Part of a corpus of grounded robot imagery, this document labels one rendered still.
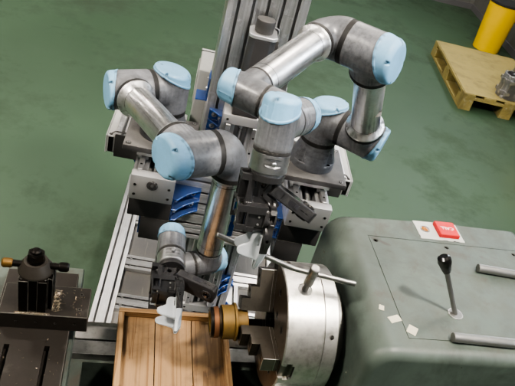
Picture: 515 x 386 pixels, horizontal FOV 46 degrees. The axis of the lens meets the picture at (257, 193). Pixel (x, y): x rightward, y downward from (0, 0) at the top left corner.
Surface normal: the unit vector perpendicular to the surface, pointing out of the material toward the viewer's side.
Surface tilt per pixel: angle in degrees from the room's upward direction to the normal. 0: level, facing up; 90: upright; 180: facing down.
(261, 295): 55
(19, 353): 0
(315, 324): 41
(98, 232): 0
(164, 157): 89
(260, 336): 5
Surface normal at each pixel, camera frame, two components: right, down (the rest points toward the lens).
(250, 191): 0.16, 0.37
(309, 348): 0.21, 0.14
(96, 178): 0.22, -0.79
